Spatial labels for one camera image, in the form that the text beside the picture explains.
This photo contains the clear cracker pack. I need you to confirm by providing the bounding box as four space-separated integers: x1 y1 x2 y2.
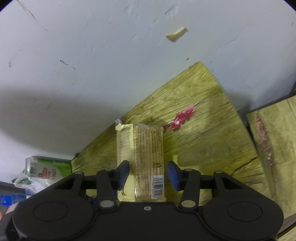
115 123 166 202

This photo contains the Tsingtao beer can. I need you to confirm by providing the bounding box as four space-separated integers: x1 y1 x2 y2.
25 156 71 181

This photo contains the white plastic bag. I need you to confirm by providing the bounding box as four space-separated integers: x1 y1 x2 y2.
12 172 55 195

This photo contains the black framed wooden board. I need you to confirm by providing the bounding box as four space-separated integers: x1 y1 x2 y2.
245 81 296 235

